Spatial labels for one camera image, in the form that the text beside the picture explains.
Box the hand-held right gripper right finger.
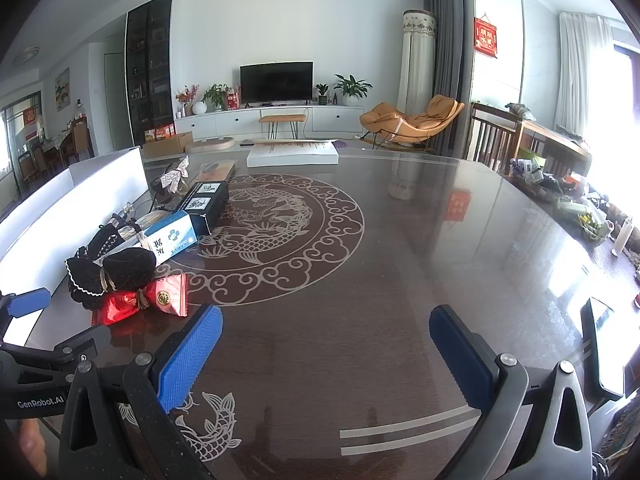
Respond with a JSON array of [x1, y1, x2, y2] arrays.
[[429, 304, 593, 480]]

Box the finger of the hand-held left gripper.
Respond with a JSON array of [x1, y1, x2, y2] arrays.
[[0, 287, 53, 346], [52, 325, 112, 363]]

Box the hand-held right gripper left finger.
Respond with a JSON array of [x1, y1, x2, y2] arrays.
[[59, 304, 223, 480]]

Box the red candy packet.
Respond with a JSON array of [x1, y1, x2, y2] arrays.
[[91, 274, 190, 325]]

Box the black cloth pouch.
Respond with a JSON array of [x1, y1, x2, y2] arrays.
[[66, 224, 158, 311]]

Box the blue and white box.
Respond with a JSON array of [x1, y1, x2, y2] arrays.
[[117, 210, 198, 267]]

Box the bag of cotton swabs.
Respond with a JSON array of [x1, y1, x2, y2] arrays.
[[120, 210, 168, 243]]

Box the black box with white labels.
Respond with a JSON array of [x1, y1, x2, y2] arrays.
[[172, 180, 231, 237]]

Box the clear glass tube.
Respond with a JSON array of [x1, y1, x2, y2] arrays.
[[111, 201, 138, 226]]

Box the black tablet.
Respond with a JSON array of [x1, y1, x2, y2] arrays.
[[580, 297, 636, 403]]

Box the wooden dining table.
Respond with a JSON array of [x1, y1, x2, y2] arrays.
[[42, 130, 91, 163]]

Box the wooden dining chair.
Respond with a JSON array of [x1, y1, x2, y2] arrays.
[[70, 117, 96, 158]]

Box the red door poster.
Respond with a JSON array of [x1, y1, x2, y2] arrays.
[[22, 106, 41, 140]]

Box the clutter of small bottles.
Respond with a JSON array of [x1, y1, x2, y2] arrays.
[[510, 157, 640, 271]]

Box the brown cardboard box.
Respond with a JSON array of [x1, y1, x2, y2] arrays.
[[141, 131, 195, 158]]

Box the beige oval mat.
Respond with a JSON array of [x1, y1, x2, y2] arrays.
[[185, 136, 235, 155]]

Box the white flat box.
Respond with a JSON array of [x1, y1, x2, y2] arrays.
[[246, 140, 340, 167]]

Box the white television cabinet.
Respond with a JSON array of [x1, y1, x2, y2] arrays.
[[174, 105, 366, 142]]

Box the orange rocking chair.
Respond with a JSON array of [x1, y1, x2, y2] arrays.
[[359, 94, 466, 152]]

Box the wooden top stool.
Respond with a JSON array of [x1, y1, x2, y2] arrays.
[[258, 114, 307, 139]]

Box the red flowers in vase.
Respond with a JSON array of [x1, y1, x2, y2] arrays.
[[175, 85, 201, 117]]

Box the bushy green potted plant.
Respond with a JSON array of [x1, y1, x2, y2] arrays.
[[201, 83, 230, 112]]

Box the black display cabinet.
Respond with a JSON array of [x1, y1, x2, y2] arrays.
[[125, 0, 176, 147]]

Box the black television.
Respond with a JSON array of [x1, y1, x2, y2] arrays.
[[239, 61, 315, 103]]

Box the large green potted plant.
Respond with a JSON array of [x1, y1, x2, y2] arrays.
[[333, 74, 373, 107]]

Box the covered standing air conditioner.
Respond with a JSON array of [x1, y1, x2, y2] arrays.
[[397, 8, 438, 131]]

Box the white sheer curtain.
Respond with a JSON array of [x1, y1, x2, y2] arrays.
[[555, 10, 618, 136]]

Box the grey curtain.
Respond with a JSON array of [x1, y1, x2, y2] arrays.
[[422, 0, 473, 156]]

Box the wall painting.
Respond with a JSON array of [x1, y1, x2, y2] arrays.
[[54, 67, 71, 112]]

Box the red wall hanging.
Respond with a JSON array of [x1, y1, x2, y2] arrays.
[[473, 16, 499, 58]]

